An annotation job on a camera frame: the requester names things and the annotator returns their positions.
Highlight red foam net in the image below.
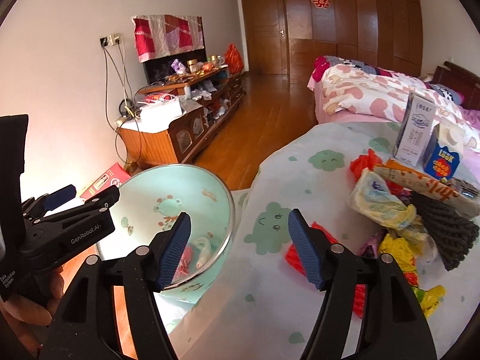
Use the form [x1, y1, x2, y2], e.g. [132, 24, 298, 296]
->
[285, 221, 367, 319]

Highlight yellow plastic bag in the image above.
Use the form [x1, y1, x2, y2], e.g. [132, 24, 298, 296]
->
[378, 234, 447, 318]

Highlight black foam net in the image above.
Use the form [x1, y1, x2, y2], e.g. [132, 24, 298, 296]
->
[410, 192, 479, 272]

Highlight yellow white tissue pack wrapper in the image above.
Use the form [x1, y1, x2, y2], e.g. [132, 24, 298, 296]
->
[347, 168, 416, 230]

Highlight orange snack wrapper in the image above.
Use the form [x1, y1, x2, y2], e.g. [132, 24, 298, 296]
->
[373, 159, 479, 219]

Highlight red plastic bag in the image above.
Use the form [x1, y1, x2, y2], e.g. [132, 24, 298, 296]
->
[350, 149, 383, 182]

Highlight mint green trash bin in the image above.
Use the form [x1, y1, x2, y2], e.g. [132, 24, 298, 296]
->
[97, 164, 236, 303]

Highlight left hand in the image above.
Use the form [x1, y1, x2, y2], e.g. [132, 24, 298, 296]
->
[1, 266, 64, 357]

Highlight red tissue box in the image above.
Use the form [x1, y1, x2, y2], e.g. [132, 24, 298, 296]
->
[80, 163, 131, 201]

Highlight purple plastic wrapper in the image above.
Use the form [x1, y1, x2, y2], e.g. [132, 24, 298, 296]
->
[358, 230, 386, 258]

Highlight white box on cabinet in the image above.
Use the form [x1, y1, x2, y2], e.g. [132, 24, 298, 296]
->
[138, 98, 182, 133]

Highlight wooden TV cabinet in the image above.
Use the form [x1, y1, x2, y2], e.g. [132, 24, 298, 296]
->
[118, 67, 245, 169]

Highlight white milk carton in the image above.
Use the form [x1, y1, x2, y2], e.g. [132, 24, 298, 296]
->
[393, 92, 437, 167]

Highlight blue Look drink carton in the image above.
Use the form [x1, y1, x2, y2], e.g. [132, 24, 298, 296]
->
[423, 119, 465, 180]

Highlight red pink patchwork cloth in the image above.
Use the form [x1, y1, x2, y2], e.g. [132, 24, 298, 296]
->
[131, 15, 205, 63]

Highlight red bag on cabinet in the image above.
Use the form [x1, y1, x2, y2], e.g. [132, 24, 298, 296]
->
[224, 44, 244, 74]

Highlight wooden door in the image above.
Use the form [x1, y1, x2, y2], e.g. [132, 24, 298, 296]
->
[241, 0, 288, 76]

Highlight brown wooden wardrobe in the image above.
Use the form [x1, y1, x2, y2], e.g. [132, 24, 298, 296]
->
[283, 0, 423, 83]

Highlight red double happiness decal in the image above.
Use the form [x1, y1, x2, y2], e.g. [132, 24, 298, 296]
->
[312, 0, 330, 9]

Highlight hanging cables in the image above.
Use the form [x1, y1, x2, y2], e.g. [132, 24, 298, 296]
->
[102, 40, 146, 166]

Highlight wall power outlet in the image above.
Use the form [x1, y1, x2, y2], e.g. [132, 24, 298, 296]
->
[99, 33, 122, 47]

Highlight wooden bed frame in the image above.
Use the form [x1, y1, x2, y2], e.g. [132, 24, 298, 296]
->
[432, 61, 480, 111]

